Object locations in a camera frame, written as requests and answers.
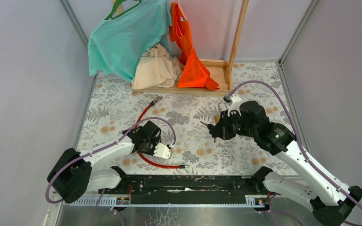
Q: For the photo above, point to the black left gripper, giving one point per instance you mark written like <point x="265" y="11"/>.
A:
<point x="155" y="142"/>

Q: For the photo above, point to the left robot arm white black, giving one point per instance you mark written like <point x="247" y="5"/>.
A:
<point x="77" y="173"/>

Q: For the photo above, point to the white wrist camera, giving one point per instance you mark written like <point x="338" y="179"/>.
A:
<point x="234" y="102"/>
<point x="162" y="151"/>

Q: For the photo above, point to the orange garment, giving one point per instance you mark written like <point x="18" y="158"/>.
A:
<point x="195" y="74"/>

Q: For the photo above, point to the aluminium frame rail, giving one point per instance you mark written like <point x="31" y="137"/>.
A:
<point x="307" y="195"/>

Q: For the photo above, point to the black headed key bunch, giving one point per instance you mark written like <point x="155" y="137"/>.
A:
<point x="209" y="127"/>

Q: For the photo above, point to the beige cloth bag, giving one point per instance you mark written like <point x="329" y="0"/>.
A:
<point x="156" y="68"/>

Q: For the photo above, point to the floral table mat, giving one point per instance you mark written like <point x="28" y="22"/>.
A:
<point x="114" y="106"/>

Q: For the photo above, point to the teal t-shirt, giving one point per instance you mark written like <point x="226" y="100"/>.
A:
<point x="116" y="45"/>

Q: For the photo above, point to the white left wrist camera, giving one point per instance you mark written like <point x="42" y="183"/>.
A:
<point x="162" y="151"/>

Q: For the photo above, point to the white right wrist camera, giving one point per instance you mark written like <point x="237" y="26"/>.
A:
<point x="234" y="102"/>

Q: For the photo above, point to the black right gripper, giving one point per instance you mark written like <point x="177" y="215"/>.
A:
<point x="226" y="134"/>

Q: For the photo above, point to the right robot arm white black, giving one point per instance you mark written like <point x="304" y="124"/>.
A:
<point x="330" y="200"/>

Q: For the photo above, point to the green clothes hanger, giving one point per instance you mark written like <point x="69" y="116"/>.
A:
<point x="118" y="10"/>

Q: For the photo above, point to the wooden clothes rack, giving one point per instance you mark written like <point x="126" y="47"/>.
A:
<point x="221" y="71"/>

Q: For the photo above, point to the red cable lock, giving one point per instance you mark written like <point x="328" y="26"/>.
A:
<point x="152" y="103"/>

